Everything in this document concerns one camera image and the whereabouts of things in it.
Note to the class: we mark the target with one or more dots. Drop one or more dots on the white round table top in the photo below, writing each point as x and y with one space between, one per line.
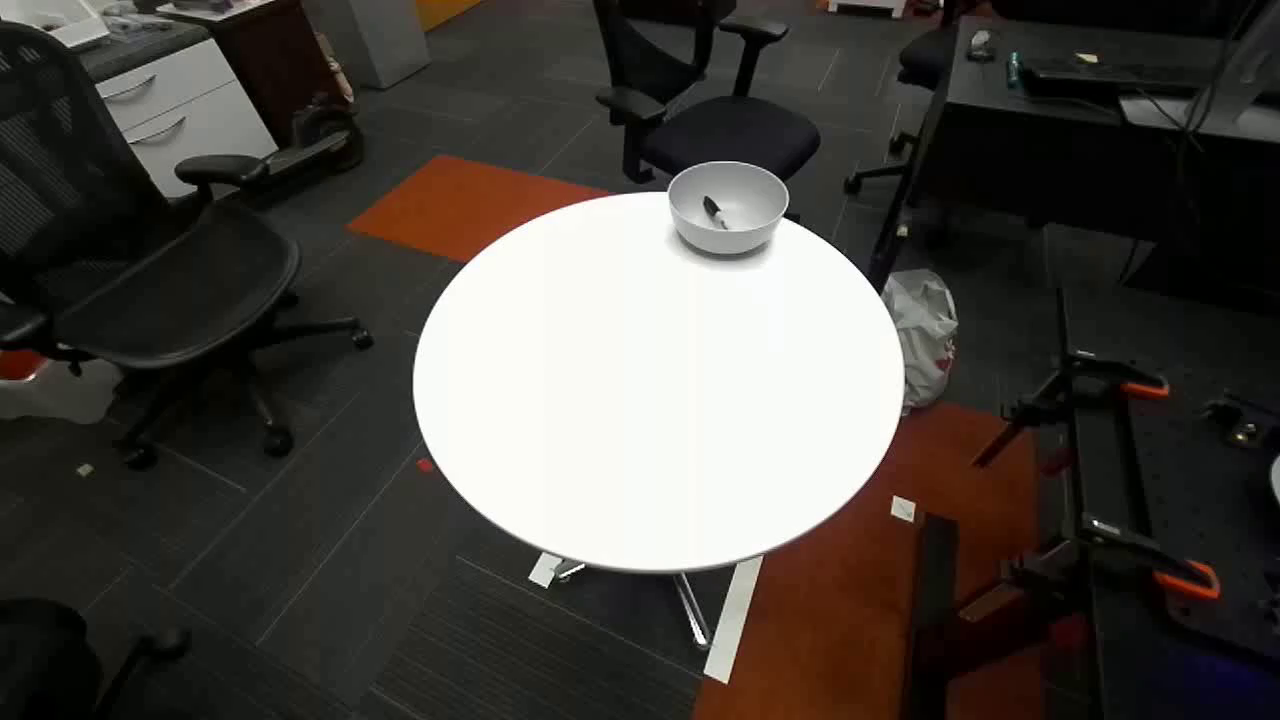
641 403

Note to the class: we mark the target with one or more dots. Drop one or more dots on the black padded office chair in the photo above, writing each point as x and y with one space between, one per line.
732 129

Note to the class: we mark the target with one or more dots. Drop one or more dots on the black marker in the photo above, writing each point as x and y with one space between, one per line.
713 208

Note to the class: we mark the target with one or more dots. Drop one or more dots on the black workbench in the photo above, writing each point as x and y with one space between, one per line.
1172 534

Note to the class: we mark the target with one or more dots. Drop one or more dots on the white plastic bag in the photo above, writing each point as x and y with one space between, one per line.
927 328

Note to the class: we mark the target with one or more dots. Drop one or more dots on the black mesh office chair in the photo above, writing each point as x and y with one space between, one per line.
175 284

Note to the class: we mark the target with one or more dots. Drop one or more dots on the white drawer cabinet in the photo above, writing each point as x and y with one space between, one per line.
181 112

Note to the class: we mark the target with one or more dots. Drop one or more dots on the black electric scooter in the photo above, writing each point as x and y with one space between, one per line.
300 146

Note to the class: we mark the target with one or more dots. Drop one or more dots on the black chair with castor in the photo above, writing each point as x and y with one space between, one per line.
55 663

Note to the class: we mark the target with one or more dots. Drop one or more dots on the black keyboard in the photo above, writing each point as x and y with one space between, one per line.
1107 76

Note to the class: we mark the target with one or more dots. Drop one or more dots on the grey computer mouse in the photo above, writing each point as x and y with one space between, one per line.
983 40

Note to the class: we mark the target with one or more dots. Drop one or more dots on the small white paper scrap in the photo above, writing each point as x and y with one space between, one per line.
906 508

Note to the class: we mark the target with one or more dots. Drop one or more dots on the black office desk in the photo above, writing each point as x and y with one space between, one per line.
1066 133

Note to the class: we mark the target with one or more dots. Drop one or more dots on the metal table base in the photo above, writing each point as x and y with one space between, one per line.
732 620

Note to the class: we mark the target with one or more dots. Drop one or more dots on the white box with red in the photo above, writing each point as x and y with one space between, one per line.
55 386

